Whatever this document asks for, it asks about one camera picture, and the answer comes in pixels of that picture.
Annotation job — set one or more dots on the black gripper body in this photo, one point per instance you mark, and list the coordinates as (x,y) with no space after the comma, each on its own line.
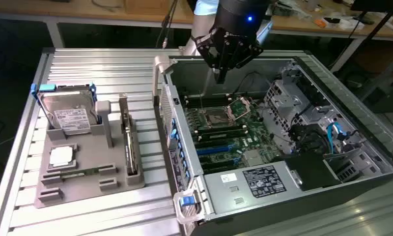
(236,17)

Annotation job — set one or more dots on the graphics card with black fan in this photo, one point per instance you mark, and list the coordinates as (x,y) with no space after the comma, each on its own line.
(129,137)

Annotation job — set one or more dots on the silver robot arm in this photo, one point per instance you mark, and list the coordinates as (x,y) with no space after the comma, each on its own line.
(200,27)

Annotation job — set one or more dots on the clear plastic bags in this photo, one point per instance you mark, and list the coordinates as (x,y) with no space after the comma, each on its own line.
(294,8)

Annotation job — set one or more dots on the black RAM slot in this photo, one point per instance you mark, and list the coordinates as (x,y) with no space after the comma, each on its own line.
(208,99)
(216,126)
(209,102)
(209,105)
(222,139)
(208,96)

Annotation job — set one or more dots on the thin locking lever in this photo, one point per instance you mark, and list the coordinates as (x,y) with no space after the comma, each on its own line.
(201,100)

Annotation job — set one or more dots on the large silver disk bay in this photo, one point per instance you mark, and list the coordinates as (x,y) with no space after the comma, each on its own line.
(281,98)

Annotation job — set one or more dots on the metal socket cover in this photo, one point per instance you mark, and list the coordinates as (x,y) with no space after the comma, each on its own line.
(240,108)

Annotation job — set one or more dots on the small orange item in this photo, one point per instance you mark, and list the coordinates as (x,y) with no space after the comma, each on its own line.
(320,23)

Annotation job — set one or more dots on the CPU socket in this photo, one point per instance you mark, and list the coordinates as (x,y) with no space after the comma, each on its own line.
(217,118)

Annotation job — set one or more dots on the black and white item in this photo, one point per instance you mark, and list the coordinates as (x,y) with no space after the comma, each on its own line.
(333,20)

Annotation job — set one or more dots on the blue card retention clip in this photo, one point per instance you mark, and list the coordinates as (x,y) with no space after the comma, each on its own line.
(186,172)
(174,134)
(181,153)
(184,162)
(177,144)
(173,123)

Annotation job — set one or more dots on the green motherboard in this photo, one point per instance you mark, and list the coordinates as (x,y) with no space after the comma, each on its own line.
(252,132)

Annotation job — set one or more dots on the black RAM stick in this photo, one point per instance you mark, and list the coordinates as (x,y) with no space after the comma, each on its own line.
(221,134)

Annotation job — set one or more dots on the black expansion slot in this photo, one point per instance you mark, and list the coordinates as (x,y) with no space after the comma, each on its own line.
(212,144)
(216,161)
(218,167)

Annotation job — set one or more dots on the blue expansion slot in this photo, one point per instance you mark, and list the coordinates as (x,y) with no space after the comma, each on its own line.
(212,150)

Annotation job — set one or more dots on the black monitor with stand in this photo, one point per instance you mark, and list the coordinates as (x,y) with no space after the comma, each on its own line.
(369,5)

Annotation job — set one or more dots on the black slanted pole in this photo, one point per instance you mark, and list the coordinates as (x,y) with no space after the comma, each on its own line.
(380,24)

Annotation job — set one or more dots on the silver chipset heatsink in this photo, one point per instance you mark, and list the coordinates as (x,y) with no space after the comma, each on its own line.
(252,158)

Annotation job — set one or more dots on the silver hard disk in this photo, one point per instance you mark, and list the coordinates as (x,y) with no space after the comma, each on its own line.
(68,108)

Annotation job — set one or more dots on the blue disk carrier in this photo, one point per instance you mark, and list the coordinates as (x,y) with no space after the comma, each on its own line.
(46,87)

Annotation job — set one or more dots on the black plastic shroud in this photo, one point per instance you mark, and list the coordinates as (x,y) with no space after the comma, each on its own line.
(310,172)

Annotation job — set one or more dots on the black power supply label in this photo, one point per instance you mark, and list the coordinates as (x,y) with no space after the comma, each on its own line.
(262,182)

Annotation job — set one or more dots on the small silver disk bay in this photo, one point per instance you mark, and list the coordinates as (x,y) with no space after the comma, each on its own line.
(346,169)

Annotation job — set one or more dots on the grey parts rack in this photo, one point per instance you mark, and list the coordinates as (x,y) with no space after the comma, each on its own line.
(85,157)

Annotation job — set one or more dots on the silver power supply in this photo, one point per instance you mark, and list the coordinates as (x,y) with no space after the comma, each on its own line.
(222,196)

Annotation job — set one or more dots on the silver CPU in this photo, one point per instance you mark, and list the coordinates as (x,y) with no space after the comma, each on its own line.
(61,156)

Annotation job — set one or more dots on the blue release latch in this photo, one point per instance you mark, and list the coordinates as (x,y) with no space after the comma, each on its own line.
(186,201)

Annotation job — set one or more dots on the green RAM stick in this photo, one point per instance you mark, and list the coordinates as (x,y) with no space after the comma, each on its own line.
(81,172)

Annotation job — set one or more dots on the open black PC case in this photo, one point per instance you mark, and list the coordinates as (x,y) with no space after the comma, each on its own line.
(314,204)

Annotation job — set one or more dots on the wooden desk white frame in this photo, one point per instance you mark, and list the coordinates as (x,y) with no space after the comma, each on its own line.
(68,12)
(294,24)

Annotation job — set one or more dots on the black intrusion switch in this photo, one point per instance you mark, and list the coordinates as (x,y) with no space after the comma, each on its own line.
(174,101)

